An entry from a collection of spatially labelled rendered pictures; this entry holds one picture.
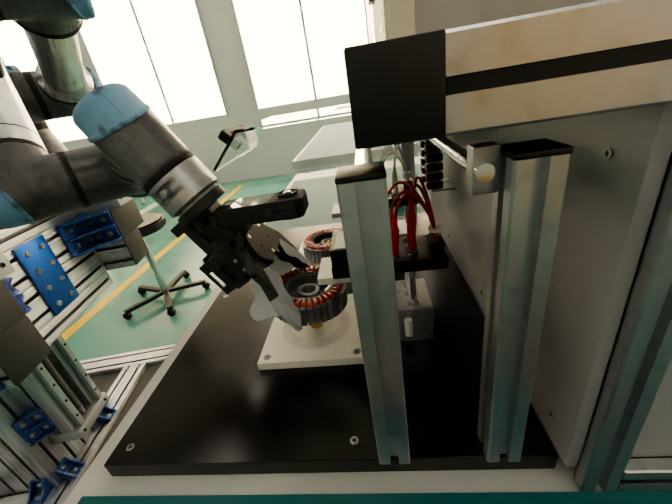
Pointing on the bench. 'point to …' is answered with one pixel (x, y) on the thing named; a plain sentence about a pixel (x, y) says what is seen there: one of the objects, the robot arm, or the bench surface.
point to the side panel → (637, 376)
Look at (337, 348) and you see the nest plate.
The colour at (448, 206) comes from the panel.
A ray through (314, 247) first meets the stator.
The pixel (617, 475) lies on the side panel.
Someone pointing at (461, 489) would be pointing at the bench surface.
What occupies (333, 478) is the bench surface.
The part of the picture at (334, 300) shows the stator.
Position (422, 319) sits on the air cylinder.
